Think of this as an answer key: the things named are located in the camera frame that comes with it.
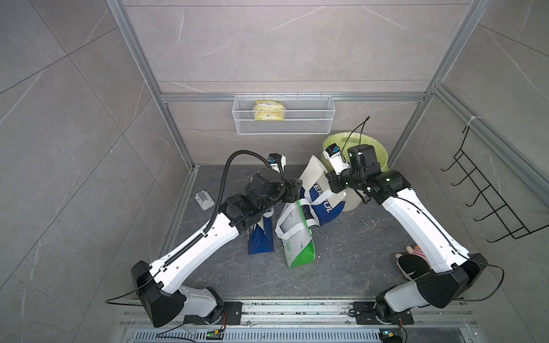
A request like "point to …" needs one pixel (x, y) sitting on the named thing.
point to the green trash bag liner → (348, 139)
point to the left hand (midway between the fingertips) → (297, 178)
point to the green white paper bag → (294, 229)
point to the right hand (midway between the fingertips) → (330, 173)
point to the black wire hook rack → (482, 188)
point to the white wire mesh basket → (303, 115)
